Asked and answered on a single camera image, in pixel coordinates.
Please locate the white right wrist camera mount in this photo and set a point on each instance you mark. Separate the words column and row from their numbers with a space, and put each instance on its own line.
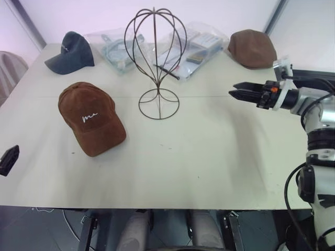
column 282, row 66

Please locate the brown flat cap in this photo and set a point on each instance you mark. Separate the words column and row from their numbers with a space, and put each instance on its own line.
column 252, row 48

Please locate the beige fabric chair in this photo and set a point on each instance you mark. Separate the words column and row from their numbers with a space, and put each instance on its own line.
column 10, row 73

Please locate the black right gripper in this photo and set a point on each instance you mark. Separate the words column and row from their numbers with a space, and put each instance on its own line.
column 269, row 95

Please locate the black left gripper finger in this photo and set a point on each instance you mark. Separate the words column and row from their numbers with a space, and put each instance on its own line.
column 9, row 160

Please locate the black metal table leg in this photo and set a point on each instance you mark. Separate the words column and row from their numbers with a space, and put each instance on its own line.
column 234, row 230
column 87, row 232

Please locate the thin black rod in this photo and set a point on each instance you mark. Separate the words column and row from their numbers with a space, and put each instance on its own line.
column 167, row 72

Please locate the grey rounded robot leg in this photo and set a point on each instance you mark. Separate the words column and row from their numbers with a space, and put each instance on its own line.
column 133, row 232
column 208, row 230

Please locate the brown cap with white script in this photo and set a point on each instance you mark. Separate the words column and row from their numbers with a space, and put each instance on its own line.
column 89, row 104

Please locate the clear bag with small boxes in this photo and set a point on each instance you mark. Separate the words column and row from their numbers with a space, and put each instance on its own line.
column 201, row 44

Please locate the grey wall post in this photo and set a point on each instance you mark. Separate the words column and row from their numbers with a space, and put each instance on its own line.
column 28, row 23
column 274, row 15

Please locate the dark grey baseball cap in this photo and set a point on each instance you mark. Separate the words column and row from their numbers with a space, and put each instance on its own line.
column 74, row 55

